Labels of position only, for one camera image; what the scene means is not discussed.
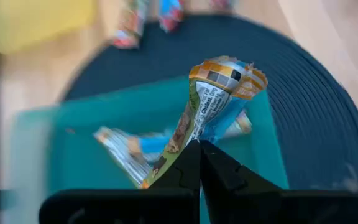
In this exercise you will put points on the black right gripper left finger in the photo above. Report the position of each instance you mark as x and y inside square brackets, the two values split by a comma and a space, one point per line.
[179, 180]

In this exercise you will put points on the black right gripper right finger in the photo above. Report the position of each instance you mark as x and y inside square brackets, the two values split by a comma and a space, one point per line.
[228, 186]

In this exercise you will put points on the translucent teal plastic bin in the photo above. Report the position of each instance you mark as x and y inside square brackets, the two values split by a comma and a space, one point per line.
[73, 155]

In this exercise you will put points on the translucent yellow plastic bin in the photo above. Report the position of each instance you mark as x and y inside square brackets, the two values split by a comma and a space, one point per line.
[26, 21]

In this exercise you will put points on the blue white granola bar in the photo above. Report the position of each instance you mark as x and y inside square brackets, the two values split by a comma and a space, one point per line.
[126, 152]

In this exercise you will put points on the red green granola bar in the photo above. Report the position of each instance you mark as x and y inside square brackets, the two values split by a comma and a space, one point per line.
[222, 3]

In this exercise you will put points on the green orange granola bar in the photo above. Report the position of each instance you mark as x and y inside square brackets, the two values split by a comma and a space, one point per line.
[210, 102]

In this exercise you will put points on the blue red granola bar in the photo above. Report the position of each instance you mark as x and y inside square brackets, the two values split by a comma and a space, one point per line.
[171, 14]

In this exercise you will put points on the round dark blue woven mat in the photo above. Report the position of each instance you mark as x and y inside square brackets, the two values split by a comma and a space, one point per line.
[306, 124]

